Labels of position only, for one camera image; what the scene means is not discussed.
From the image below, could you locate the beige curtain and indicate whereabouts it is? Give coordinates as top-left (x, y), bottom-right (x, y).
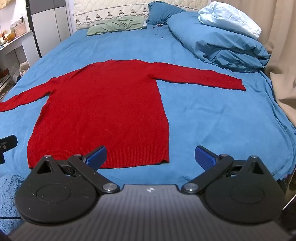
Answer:
top-left (254, 0), bottom-right (296, 130)

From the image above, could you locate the wicker basket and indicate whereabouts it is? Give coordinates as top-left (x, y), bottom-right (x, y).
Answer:
top-left (14, 22), bottom-right (27, 37)

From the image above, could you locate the blue duvet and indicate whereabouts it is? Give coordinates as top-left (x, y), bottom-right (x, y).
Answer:
top-left (167, 11), bottom-right (271, 73)

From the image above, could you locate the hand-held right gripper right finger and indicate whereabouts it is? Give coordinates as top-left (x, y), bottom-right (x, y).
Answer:
top-left (181, 146), bottom-right (271, 194)

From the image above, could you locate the dark blue pillow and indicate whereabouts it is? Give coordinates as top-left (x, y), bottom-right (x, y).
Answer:
top-left (146, 1), bottom-right (186, 25)

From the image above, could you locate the white pillow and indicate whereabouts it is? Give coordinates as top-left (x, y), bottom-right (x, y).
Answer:
top-left (198, 2), bottom-right (262, 40)

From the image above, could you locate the light blue fuzzy cloth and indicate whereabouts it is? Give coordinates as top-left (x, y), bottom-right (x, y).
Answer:
top-left (0, 174), bottom-right (25, 235)

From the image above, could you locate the red knit sweater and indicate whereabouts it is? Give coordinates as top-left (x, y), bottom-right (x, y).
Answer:
top-left (0, 59), bottom-right (246, 169)

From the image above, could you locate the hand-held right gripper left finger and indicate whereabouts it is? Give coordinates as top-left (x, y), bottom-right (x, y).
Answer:
top-left (31, 146), bottom-right (121, 194)

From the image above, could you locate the green pillow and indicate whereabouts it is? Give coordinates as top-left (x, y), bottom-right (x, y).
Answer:
top-left (87, 16), bottom-right (148, 36)

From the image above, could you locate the grey wardrobe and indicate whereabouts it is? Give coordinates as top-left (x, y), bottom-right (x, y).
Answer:
top-left (30, 0), bottom-right (70, 58)

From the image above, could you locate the blue bed sheet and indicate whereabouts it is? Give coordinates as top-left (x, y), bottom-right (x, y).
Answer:
top-left (0, 23), bottom-right (296, 234)

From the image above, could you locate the cream quilted headboard cover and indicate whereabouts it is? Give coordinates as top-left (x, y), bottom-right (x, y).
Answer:
top-left (74, 0), bottom-right (200, 30)

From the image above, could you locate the cluttered white shelf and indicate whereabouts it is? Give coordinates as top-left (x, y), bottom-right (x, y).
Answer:
top-left (0, 30), bottom-right (38, 98)

